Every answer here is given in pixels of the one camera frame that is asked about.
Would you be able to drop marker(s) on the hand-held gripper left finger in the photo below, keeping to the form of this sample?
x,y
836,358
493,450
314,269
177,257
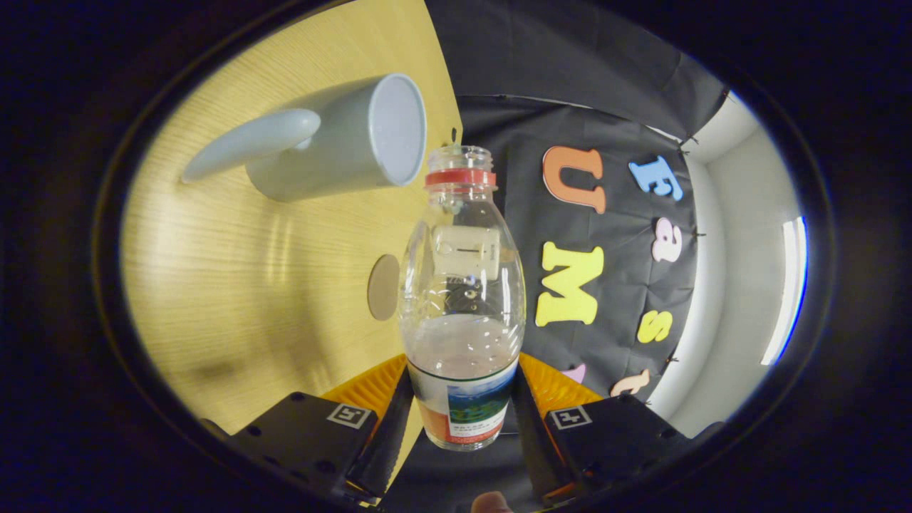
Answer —
x,y
388,442

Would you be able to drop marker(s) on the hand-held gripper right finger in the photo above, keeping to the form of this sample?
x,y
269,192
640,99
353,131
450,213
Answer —
x,y
534,449

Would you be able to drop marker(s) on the clear plastic juice bottle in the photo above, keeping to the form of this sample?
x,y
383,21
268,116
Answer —
x,y
463,356

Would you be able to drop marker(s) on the round brown coaster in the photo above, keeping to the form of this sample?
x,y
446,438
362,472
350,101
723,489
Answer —
x,y
383,287

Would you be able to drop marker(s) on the wooden table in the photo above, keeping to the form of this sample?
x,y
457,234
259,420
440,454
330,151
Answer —
x,y
271,285

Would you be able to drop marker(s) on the white toaster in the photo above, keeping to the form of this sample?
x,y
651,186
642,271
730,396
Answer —
x,y
467,249

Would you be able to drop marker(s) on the large ceiling light panel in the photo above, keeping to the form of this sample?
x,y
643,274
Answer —
x,y
784,292

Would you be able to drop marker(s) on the black backdrop cloth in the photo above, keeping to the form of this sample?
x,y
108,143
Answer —
x,y
584,71

